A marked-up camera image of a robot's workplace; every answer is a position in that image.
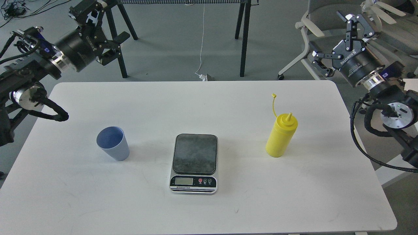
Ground black trestle table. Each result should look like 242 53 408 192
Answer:
106 0 257 78

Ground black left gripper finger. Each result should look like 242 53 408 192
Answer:
68 0 108 37
95 31 130 66

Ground digital kitchen scale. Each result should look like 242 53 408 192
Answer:
169 133 218 195

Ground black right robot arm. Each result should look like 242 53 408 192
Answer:
312 11 417 173

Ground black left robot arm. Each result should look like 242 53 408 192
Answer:
0 0 138 146

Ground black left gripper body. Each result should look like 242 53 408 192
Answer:
55 29 96 72

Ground black floor cables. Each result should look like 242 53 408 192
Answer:
0 0 71 28

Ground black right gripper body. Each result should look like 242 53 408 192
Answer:
332 40 385 87

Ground white hanging cable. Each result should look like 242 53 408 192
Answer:
195 3 208 81

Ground grey office chair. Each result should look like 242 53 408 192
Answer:
361 0 418 79
278 0 379 81

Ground blue plastic cup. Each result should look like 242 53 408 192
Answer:
96 126 130 162

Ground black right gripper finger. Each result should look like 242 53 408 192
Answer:
312 51 343 78
336 11 375 52

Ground yellow squeeze bottle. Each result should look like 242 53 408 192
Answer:
265 93 298 158

